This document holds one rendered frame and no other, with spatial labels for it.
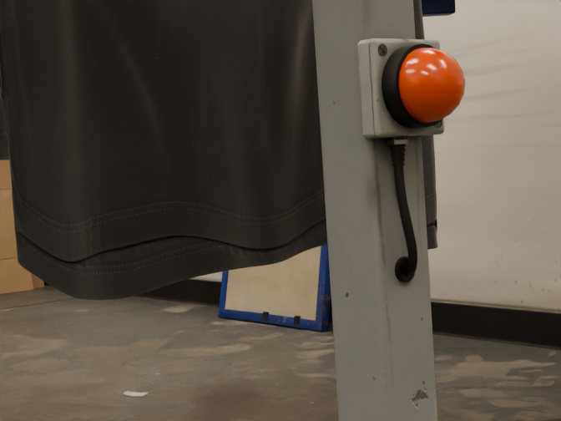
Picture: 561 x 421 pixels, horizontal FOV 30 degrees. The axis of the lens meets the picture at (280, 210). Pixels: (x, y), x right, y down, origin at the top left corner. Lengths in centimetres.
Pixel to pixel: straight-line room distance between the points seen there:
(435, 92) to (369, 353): 14
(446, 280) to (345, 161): 290
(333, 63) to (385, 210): 8
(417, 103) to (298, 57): 38
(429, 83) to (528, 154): 268
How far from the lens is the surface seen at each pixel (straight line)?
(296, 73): 90
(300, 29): 90
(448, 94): 52
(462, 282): 341
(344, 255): 56
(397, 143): 54
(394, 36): 56
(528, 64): 319
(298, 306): 376
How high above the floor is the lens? 62
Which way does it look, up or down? 3 degrees down
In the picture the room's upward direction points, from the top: 4 degrees counter-clockwise
